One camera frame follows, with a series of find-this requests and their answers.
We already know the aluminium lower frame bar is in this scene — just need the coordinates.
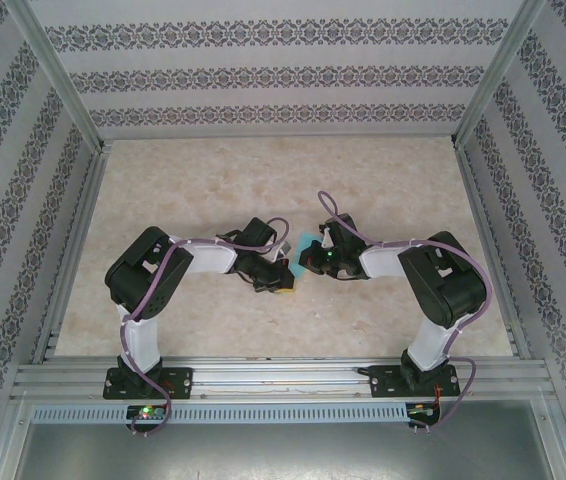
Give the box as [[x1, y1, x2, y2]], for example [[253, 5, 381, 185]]
[[0, 394, 32, 480], [537, 394, 566, 480]]

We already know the aluminium frame post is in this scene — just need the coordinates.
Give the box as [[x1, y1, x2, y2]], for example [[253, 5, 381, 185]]
[[5, 0, 107, 151], [450, 0, 549, 149]]

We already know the aluminium mounting rail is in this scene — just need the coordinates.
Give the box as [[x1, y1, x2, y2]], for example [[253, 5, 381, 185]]
[[10, 355, 554, 401]]

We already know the aluminium back rail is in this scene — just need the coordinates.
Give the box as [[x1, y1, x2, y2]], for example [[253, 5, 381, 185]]
[[100, 132, 459, 144]]

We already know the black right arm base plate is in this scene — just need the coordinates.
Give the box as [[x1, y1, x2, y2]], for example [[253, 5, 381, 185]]
[[370, 364, 462, 400]]

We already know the teal paper sheet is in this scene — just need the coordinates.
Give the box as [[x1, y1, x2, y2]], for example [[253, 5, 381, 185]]
[[285, 233, 322, 279]]

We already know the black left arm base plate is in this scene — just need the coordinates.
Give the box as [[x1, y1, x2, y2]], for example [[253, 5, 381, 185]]
[[102, 367, 194, 401]]

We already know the grey slotted cable duct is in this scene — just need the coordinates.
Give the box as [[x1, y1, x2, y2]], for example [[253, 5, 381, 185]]
[[30, 402, 409, 424]]

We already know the aluminium side rail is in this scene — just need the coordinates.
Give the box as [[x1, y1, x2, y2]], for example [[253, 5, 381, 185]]
[[32, 142, 114, 364], [455, 142, 532, 359]]

